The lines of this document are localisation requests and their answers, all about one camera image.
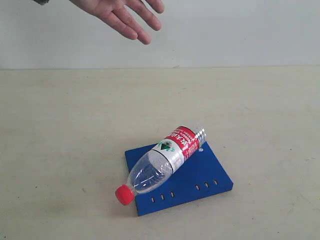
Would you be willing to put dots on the person's open bare hand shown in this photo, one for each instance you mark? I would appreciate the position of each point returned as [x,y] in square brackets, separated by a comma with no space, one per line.
[115,15]

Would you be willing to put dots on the clear plastic water bottle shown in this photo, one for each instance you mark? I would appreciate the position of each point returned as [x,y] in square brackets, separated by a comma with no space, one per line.
[157,165]

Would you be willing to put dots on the blue ring binder notebook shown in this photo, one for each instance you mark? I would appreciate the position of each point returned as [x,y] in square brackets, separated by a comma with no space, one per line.
[201,176]

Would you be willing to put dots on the grey jacket sleeve forearm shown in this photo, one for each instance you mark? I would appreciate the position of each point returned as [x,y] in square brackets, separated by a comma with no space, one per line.
[41,2]

